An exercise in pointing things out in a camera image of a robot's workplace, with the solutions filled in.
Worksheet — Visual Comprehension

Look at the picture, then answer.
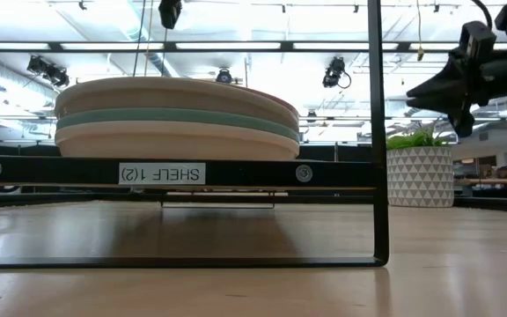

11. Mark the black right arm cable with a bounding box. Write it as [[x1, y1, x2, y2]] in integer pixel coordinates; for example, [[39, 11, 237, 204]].
[[471, 0, 495, 30]]

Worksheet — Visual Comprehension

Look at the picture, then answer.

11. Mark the white shelf label sticker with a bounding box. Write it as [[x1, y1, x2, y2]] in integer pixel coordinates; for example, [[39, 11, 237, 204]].
[[118, 162, 207, 186]]

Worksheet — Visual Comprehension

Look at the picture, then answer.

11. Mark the black ceiling spotlight cluster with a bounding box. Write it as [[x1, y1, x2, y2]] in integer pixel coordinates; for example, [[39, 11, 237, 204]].
[[26, 55, 70, 88]]

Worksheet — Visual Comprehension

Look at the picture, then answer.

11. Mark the black ceiling camera with cable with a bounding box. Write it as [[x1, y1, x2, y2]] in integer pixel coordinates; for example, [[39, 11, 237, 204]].
[[322, 55, 352, 89]]

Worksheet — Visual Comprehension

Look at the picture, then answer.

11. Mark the yellow hanging cable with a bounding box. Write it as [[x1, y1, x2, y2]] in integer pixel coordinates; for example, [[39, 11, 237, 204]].
[[143, 0, 154, 77]]

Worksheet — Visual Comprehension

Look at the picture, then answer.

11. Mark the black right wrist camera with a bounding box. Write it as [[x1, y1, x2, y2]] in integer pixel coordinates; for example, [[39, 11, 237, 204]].
[[458, 20, 497, 61]]

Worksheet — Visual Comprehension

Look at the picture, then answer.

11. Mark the yellow hanging cord with plug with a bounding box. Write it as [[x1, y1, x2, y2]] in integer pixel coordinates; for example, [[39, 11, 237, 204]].
[[415, 0, 425, 62]]

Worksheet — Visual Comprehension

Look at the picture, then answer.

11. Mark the wooden background desk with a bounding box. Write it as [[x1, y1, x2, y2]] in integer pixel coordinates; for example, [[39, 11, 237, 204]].
[[453, 175, 507, 188]]

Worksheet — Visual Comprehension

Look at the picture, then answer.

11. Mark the green potted plant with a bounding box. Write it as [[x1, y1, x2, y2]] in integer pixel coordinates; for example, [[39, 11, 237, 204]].
[[385, 118, 452, 151]]

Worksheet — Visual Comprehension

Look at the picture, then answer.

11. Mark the sage green plate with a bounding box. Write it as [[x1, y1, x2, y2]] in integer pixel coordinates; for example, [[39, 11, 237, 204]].
[[55, 107, 301, 143]]

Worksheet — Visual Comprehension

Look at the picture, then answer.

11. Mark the black overhead frame beam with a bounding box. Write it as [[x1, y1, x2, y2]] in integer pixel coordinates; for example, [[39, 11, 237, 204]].
[[0, 41, 507, 54]]

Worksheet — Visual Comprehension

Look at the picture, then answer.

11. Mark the cream plate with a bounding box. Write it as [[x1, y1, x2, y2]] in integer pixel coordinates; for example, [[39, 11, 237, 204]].
[[54, 121, 301, 162]]

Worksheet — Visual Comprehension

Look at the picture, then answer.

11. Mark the terracotta orange plate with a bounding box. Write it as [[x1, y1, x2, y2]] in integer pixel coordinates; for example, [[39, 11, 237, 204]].
[[231, 83, 301, 122]]

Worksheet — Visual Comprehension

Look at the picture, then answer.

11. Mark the triangle patterned plant pot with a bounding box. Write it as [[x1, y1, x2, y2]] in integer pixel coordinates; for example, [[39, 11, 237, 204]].
[[386, 146, 455, 209]]

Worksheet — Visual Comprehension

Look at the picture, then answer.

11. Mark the black metal shelf frame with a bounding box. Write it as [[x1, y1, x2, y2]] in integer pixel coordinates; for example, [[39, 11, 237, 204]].
[[0, 0, 390, 269]]

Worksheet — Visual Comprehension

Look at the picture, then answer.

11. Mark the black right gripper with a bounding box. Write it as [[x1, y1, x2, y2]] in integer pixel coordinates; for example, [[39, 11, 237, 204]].
[[406, 47, 507, 138]]

